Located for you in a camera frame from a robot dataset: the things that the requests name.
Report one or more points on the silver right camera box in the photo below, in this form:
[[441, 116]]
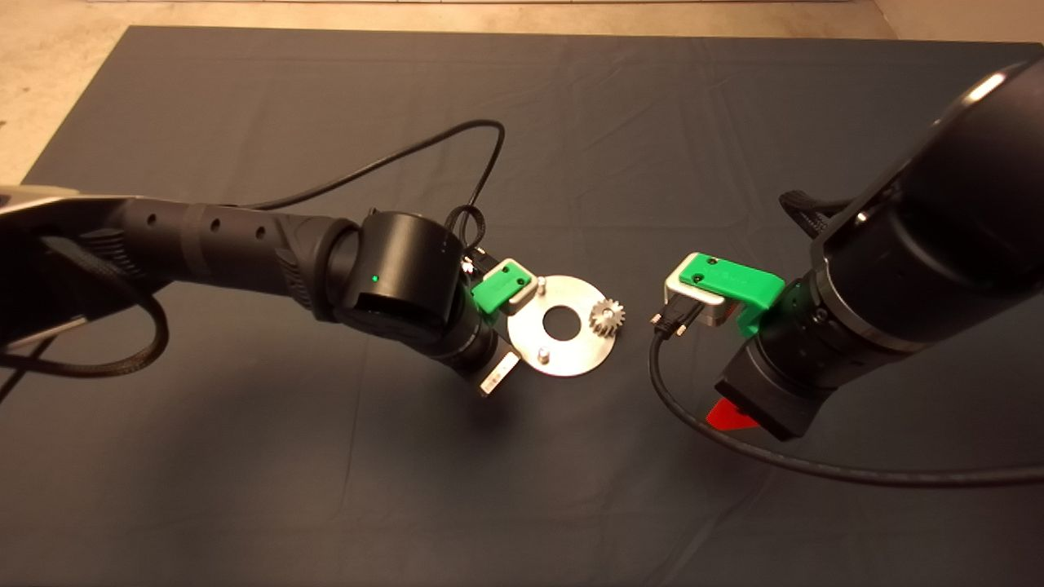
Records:
[[711, 314]]

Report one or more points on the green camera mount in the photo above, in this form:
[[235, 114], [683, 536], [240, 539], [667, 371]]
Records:
[[734, 281], [499, 287]]

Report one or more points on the round metal carrier plate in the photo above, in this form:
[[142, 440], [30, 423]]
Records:
[[571, 359]]

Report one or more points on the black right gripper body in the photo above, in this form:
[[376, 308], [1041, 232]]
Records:
[[771, 393]]

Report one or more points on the green left camera mount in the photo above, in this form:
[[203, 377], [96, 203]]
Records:
[[499, 287]]

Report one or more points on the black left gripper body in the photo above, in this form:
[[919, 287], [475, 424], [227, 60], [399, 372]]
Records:
[[496, 371]]

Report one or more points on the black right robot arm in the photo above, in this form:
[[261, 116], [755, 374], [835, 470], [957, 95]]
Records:
[[938, 244]]

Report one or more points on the dark grey table cloth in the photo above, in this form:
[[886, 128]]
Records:
[[571, 505]]

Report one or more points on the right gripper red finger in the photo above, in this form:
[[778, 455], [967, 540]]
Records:
[[732, 417]]

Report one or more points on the silver left camera box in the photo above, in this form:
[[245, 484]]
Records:
[[526, 295]]

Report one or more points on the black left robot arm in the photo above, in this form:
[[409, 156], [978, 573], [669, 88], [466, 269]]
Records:
[[228, 236]]

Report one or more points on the silver camera box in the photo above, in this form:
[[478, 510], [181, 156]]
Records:
[[711, 314], [526, 295]]

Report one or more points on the green right camera mount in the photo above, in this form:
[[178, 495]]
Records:
[[734, 281]]

